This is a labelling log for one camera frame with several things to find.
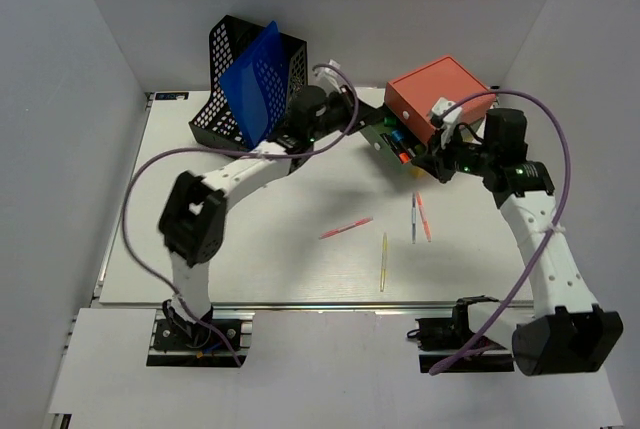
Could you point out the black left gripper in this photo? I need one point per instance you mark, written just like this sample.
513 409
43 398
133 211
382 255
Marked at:
344 99

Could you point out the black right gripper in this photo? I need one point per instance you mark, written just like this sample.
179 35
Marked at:
437 166

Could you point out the yellow drawer box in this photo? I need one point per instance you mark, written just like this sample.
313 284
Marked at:
416 172

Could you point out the green drawer box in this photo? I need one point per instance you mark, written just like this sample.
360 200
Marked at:
372 135

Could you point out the blue cap black highlighter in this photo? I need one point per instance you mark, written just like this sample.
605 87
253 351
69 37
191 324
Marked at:
397 136

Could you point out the thin blue pen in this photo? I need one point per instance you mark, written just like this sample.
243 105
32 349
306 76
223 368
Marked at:
413 218

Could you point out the thin orange pen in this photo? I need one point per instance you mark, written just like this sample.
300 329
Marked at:
423 216

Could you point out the orange drawer box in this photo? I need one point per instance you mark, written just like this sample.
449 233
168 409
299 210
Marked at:
412 96

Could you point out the blue plastic folder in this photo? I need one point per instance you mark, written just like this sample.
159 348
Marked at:
255 86

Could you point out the green cap black highlighter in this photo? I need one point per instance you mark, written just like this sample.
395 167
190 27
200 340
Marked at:
389 122

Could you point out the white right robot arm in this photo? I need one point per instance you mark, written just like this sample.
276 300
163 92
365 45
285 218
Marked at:
569 331

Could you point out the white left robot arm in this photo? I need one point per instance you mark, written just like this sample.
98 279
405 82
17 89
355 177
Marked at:
193 221

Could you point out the thin pink pen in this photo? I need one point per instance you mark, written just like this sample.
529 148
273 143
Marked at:
345 228

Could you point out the thin yellow pen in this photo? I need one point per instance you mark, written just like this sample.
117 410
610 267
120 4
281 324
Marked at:
384 262

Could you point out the black mesh file rack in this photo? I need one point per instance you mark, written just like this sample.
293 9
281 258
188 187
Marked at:
214 126

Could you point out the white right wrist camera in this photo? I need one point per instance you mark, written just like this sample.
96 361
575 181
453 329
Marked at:
445 116

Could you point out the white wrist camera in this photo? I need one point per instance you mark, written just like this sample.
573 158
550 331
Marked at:
326 78
445 116

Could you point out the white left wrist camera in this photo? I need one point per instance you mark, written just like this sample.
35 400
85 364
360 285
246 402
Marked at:
326 78

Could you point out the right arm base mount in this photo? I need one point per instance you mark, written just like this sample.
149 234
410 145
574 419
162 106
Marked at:
437 337

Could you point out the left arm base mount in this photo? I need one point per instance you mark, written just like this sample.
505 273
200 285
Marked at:
170 347

